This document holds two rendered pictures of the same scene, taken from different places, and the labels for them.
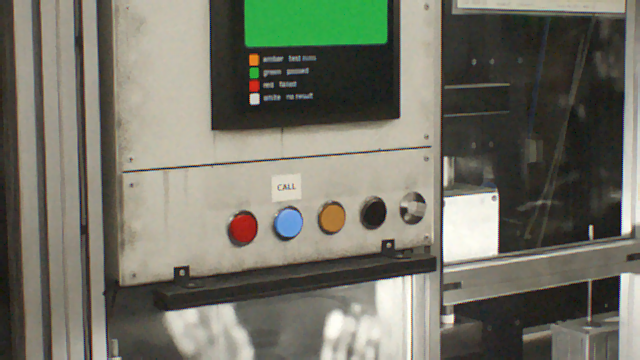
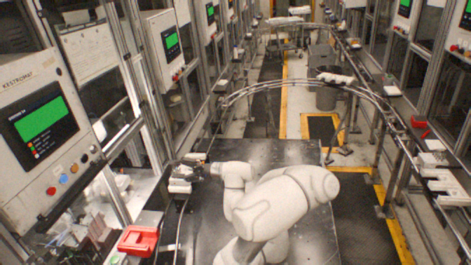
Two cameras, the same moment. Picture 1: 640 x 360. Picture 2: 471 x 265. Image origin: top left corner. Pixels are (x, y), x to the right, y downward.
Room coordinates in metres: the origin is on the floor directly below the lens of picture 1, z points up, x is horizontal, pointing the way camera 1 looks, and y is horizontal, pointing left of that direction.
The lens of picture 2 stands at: (0.51, 0.09, 1.99)
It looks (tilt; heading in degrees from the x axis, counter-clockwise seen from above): 31 degrees down; 318
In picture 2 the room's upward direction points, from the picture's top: 7 degrees counter-clockwise
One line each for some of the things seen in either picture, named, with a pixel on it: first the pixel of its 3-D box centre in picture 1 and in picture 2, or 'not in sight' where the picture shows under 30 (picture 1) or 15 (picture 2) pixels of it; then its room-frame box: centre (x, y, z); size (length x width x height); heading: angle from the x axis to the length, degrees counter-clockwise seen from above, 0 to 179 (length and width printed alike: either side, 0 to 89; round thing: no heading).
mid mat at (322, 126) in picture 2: not in sight; (322, 130); (1.98, -2.81, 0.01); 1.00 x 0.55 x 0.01; 125
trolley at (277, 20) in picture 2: not in sight; (284, 37); (4.39, -5.29, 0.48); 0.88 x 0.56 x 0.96; 53
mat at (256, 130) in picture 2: not in sight; (273, 70); (4.02, -4.40, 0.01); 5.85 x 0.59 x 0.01; 125
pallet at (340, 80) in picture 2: not in sight; (334, 80); (1.76, -2.57, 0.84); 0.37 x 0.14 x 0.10; 3
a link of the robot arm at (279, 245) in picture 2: not in sight; (270, 237); (1.06, -0.57, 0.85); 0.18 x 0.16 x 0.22; 77
